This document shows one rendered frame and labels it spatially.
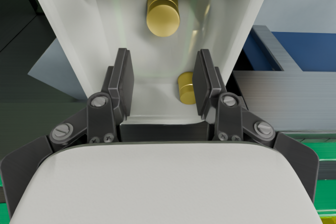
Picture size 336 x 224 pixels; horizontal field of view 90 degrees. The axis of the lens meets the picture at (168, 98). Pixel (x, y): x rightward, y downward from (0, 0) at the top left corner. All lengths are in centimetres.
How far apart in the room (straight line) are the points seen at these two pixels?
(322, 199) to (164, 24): 26
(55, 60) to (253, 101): 52
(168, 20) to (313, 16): 44
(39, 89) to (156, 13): 68
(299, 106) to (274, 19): 27
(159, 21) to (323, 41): 47
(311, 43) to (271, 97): 27
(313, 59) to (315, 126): 21
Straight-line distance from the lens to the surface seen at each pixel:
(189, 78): 27
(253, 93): 30
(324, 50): 54
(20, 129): 42
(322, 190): 29
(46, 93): 78
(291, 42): 52
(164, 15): 18
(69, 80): 64
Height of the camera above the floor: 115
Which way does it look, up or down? 39 degrees down
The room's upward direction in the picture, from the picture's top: 178 degrees clockwise
